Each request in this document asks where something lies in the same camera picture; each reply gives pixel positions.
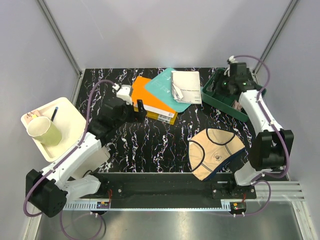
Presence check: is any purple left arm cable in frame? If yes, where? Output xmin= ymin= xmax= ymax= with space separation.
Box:
xmin=23 ymin=79 xmax=121 ymax=238

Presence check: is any pink rolled underwear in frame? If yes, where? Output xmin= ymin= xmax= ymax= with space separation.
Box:
xmin=232 ymin=100 xmax=243 ymax=112

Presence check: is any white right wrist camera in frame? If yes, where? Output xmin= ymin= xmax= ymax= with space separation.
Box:
xmin=223 ymin=55 xmax=238 ymax=77

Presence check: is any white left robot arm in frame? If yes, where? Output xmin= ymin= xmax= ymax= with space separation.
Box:
xmin=23 ymin=97 xmax=147 ymax=218

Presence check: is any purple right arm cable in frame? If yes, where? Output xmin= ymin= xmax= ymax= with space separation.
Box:
xmin=229 ymin=54 xmax=292 ymax=218

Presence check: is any teal plastic board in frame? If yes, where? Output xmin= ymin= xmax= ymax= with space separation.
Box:
xmin=145 ymin=68 xmax=195 ymax=113

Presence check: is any orange folder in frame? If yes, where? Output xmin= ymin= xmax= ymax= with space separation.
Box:
xmin=131 ymin=76 xmax=176 ymax=118

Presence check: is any pink sticky note pad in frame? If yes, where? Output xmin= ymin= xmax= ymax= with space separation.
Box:
xmin=24 ymin=109 xmax=41 ymax=125

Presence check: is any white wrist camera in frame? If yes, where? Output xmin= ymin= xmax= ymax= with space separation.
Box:
xmin=223 ymin=55 xmax=238 ymax=77
xmin=112 ymin=83 xmax=133 ymax=105

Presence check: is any green compartment tray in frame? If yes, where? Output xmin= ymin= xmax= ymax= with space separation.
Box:
xmin=201 ymin=68 xmax=262 ymax=122

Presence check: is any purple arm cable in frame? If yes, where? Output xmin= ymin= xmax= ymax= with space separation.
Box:
xmin=23 ymin=79 xmax=121 ymax=238
xmin=229 ymin=54 xmax=292 ymax=218

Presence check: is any white Canon safety booklet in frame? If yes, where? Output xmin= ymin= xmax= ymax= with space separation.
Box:
xmin=170 ymin=70 xmax=202 ymax=105

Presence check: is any blue black pen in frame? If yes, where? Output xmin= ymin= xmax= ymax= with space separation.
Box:
xmin=50 ymin=106 xmax=59 ymax=122

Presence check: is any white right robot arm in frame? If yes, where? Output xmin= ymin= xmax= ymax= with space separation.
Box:
xmin=213 ymin=60 xmax=294 ymax=199

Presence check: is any yellow binder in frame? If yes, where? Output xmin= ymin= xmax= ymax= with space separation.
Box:
xmin=146 ymin=111 xmax=178 ymax=125

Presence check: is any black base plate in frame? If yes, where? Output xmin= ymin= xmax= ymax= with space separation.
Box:
xmin=87 ymin=172 xmax=257 ymax=211

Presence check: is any beige underwear navy trim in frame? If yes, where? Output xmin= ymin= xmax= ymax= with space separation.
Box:
xmin=188 ymin=128 xmax=245 ymax=181

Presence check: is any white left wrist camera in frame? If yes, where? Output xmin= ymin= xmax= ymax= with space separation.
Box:
xmin=112 ymin=83 xmax=133 ymax=105

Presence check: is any green paper cup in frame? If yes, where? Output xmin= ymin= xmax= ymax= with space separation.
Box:
xmin=26 ymin=116 xmax=62 ymax=147

